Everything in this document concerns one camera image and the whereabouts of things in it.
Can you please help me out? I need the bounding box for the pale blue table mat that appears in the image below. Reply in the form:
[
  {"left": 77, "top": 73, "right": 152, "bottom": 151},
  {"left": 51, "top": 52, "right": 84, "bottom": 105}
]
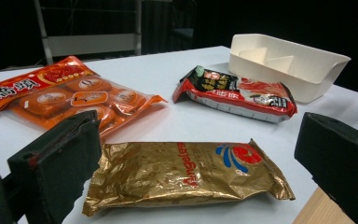
[{"left": 0, "top": 46, "right": 358, "bottom": 224}]

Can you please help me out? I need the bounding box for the orange snack packet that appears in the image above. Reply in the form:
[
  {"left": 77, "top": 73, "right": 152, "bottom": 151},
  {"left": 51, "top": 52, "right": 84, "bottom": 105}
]
[{"left": 0, "top": 55, "right": 169, "bottom": 140}]

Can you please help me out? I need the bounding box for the white plastic bin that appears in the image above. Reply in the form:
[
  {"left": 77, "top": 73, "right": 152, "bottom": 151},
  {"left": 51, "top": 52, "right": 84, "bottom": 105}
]
[{"left": 227, "top": 33, "right": 352, "bottom": 105}]

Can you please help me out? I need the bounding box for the grey metal stand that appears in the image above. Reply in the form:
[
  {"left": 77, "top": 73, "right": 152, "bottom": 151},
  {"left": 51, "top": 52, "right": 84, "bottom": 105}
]
[{"left": 33, "top": 0, "right": 143, "bottom": 65}]

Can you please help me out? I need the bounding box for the red and black food packet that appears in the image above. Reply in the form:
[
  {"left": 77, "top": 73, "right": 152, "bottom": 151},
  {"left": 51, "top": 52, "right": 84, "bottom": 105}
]
[{"left": 172, "top": 64, "right": 298, "bottom": 124}]

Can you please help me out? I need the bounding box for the wooden table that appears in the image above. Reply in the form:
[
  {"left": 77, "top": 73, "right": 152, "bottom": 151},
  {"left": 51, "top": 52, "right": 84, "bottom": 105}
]
[{"left": 292, "top": 108, "right": 358, "bottom": 224}]

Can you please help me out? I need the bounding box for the gold foil packet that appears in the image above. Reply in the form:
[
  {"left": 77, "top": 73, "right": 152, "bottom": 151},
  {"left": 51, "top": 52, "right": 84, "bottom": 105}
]
[{"left": 82, "top": 138, "right": 296, "bottom": 217}]

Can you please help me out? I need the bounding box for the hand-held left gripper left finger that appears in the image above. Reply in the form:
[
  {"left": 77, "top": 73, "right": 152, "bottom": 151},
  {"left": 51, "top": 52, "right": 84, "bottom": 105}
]
[{"left": 7, "top": 110, "right": 103, "bottom": 224}]

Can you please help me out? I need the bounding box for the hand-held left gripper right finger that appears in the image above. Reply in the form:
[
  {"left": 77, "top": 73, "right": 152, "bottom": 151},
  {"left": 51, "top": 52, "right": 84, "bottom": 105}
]
[{"left": 294, "top": 112, "right": 358, "bottom": 224}]

